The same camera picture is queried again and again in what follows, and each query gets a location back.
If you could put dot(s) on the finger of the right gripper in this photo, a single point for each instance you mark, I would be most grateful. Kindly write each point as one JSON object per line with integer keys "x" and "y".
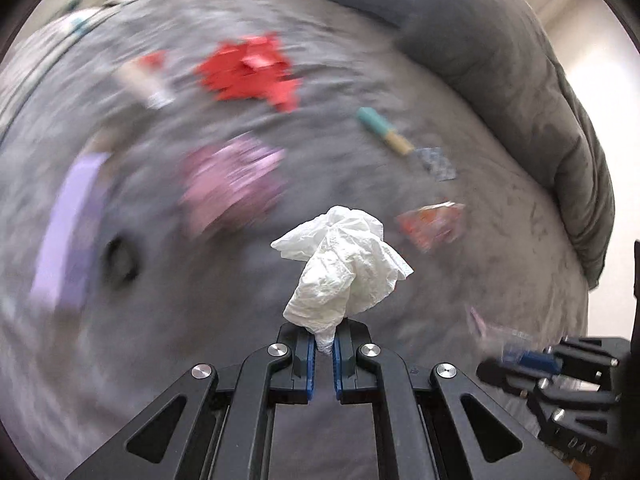
{"x": 540, "y": 362}
{"x": 515, "y": 379}

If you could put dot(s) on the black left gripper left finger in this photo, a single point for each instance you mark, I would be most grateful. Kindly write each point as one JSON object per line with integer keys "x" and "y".
{"x": 212, "y": 424}

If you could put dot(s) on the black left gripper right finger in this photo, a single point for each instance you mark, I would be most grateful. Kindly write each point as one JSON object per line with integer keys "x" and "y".
{"x": 434, "y": 423}

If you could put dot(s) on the clear plastic wrapper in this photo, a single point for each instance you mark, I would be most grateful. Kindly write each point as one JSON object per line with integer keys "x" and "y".
{"x": 497, "y": 341}

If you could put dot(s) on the white tissue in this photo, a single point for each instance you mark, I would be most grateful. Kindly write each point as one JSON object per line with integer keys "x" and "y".
{"x": 349, "y": 269}

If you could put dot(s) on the red clear snack wrapper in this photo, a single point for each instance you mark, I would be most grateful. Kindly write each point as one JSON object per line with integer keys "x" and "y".
{"x": 432, "y": 225}

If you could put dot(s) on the pink paper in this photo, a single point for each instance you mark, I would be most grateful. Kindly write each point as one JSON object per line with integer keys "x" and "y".
{"x": 230, "y": 185}

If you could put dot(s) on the teal and tan tube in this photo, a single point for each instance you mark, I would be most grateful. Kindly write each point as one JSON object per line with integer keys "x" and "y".
{"x": 380, "y": 127}

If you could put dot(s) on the white red tube wrapper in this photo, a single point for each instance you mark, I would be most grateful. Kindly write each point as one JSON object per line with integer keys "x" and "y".
{"x": 143, "y": 77}

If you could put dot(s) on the red paper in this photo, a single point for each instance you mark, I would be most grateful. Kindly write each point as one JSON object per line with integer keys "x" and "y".
{"x": 253, "y": 68}

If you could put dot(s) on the lilac rectangular box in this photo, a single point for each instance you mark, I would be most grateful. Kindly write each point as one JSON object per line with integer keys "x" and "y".
{"x": 68, "y": 248}

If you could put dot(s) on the silver blister pack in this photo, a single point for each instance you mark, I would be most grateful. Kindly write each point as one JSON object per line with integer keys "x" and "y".
{"x": 436, "y": 163}

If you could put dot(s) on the grey bed blanket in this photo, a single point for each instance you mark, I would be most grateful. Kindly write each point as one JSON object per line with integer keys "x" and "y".
{"x": 360, "y": 125}

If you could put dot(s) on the dark grey folded duvet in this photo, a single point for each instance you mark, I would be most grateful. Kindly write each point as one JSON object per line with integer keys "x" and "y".
{"x": 498, "y": 57}

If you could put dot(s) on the floral patterned bed sheet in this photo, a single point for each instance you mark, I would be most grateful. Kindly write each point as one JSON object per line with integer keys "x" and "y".
{"x": 28, "y": 60}

